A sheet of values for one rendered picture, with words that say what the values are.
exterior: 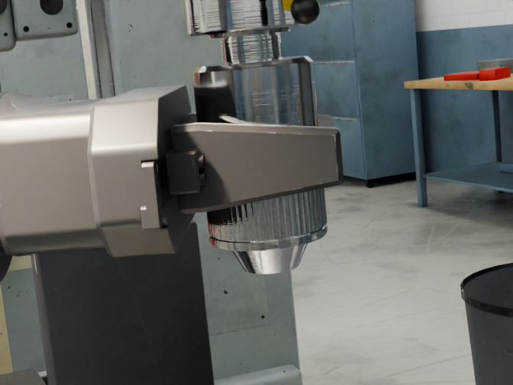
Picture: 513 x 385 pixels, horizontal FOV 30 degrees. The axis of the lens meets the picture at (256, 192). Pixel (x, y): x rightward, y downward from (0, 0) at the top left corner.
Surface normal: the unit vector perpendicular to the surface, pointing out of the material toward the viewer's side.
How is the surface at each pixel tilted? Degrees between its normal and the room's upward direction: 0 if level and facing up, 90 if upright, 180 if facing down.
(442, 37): 90
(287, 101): 90
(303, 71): 90
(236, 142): 90
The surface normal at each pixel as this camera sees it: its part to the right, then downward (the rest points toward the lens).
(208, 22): -0.61, 0.18
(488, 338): -0.86, 0.22
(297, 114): 0.64, 0.07
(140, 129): -0.08, -0.58
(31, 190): -0.04, 0.16
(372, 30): 0.39, 0.11
